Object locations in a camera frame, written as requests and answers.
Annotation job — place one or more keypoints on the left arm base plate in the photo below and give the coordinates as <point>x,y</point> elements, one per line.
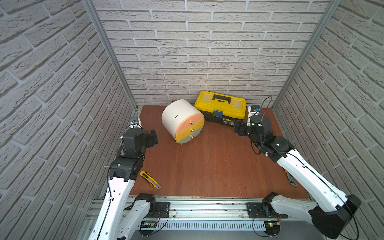
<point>161,209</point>

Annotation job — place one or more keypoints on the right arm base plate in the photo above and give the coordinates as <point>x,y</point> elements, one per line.
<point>261,210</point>

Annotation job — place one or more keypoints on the orange top drawer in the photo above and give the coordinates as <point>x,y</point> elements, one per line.
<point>195,121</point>

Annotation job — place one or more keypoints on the grey bottom drawer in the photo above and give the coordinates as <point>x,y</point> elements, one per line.
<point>189,138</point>

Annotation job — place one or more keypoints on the right circuit board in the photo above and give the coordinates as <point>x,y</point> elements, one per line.
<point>272,229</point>

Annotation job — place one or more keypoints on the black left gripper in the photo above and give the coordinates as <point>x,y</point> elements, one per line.
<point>151,138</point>

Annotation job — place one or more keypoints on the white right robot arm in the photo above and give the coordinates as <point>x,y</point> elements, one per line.
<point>331,209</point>

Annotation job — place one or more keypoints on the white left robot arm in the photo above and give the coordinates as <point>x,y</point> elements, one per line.
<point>122,174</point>

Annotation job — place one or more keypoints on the aluminium rail frame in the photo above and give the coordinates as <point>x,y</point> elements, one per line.
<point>214,214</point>

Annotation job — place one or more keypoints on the circuit board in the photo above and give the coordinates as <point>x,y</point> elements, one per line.
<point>148,227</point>
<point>272,229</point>

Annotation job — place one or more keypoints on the yellow black toolbox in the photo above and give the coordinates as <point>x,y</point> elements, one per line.
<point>221,109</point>

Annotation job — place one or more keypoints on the yellow utility knife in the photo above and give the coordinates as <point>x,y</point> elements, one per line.
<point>150,179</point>

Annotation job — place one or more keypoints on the orange handled pliers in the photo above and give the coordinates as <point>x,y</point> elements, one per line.
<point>291,179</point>

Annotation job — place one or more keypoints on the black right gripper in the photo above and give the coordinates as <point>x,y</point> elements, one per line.
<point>243,124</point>

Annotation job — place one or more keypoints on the yellow drawer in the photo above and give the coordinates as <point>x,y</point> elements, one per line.
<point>188,131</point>

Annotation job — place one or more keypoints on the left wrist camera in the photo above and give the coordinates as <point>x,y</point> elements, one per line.
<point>132,142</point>

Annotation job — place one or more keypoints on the round white drawer cabinet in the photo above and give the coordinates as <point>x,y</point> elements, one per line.
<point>174,113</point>

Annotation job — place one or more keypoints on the left circuit board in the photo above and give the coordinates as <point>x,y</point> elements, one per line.
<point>148,227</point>

